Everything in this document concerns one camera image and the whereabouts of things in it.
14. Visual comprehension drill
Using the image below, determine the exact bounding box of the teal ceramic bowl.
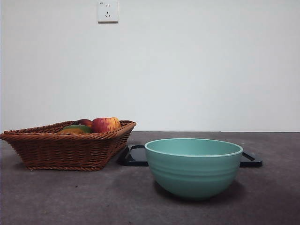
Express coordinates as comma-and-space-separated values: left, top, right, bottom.
144, 138, 244, 201

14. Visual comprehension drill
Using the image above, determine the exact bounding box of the brown kiwifruit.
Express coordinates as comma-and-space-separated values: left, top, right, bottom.
57, 127, 85, 135

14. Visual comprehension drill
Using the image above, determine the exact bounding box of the black rectangular tray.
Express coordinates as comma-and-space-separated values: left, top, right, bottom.
117, 144, 263, 168

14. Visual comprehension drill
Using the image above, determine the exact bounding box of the red yellow apple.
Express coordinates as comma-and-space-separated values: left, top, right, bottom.
91, 117, 121, 133

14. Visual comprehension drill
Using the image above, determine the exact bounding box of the green fruit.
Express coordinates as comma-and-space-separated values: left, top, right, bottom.
62, 124, 92, 134

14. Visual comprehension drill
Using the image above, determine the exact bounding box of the dark red fruit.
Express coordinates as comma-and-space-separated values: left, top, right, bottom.
72, 119, 93, 127

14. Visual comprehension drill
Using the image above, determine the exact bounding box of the brown wicker basket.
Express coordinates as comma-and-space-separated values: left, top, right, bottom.
0, 120, 137, 171

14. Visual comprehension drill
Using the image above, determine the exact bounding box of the white wall socket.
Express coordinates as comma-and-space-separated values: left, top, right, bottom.
97, 0, 119, 24

